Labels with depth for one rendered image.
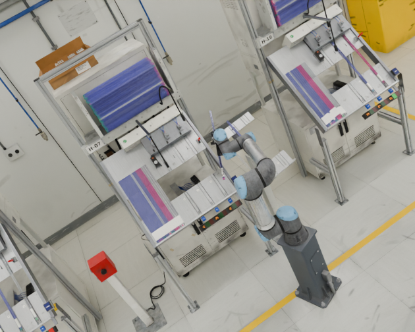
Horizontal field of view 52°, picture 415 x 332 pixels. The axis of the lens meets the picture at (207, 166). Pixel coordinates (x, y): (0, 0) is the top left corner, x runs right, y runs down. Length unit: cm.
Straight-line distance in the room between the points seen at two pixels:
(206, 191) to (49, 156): 210
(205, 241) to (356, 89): 163
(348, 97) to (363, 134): 67
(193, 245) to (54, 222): 197
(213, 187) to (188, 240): 61
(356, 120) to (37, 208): 326
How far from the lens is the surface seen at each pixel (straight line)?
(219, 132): 252
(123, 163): 301
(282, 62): 331
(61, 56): 325
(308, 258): 273
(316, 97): 322
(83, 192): 477
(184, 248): 338
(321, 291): 299
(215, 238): 346
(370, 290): 305
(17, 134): 445
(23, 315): 308
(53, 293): 333
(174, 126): 298
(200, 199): 290
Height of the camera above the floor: 251
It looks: 33 degrees down
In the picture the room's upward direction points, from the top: 28 degrees counter-clockwise
